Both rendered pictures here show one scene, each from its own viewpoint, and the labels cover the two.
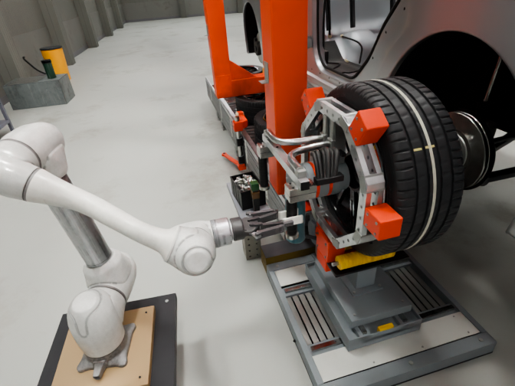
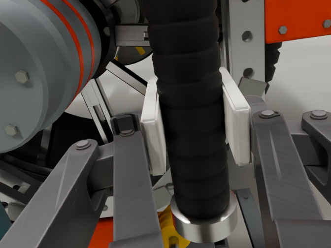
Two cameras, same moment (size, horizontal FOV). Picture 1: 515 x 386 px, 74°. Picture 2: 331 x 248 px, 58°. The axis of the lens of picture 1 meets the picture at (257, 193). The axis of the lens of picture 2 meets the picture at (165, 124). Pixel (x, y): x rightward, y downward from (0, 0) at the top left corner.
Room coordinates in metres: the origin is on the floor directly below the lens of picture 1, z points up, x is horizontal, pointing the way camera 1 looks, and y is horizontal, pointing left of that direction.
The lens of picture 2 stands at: (0.89, 0.05, 0.90)
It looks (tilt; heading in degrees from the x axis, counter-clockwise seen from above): 25 degrees down; 287
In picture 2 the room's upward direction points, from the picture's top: 9 degrees counter-clockwise
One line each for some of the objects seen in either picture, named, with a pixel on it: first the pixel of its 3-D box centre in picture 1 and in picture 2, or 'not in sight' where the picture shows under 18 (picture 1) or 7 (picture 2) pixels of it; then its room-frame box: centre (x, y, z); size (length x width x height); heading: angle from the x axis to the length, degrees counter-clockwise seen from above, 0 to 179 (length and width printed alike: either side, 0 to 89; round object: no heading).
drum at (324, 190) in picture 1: (316, 178); (22, 55); (1.12, -0.23, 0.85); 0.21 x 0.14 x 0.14; 103
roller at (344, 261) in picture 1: (365, 256); (173, 193); (1.04, -0.42, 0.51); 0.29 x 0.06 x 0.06; 103
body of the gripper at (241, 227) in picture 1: (244, 227); not in sight; (0.88, 0.05, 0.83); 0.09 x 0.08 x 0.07; 103
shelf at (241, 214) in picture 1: (247, 199); not in sight; (1.66, 0.06, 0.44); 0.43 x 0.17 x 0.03; 13
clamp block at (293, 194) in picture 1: (300, 190); not in sight; (0.93, -0.14, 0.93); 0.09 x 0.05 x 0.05; 103
